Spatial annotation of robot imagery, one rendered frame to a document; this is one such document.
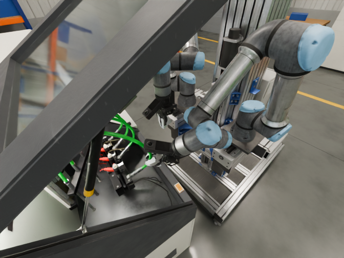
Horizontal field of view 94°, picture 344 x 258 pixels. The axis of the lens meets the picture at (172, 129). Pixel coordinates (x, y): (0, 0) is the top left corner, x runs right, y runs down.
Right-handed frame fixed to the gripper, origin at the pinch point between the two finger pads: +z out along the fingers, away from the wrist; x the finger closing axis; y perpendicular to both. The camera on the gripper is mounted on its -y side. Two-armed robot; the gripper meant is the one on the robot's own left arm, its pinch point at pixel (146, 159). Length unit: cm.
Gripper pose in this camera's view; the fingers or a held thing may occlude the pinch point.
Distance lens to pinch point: 73.4
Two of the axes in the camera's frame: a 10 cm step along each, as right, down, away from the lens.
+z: -6.6, 4.0, 6.3
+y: 7.5, 3.8, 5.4
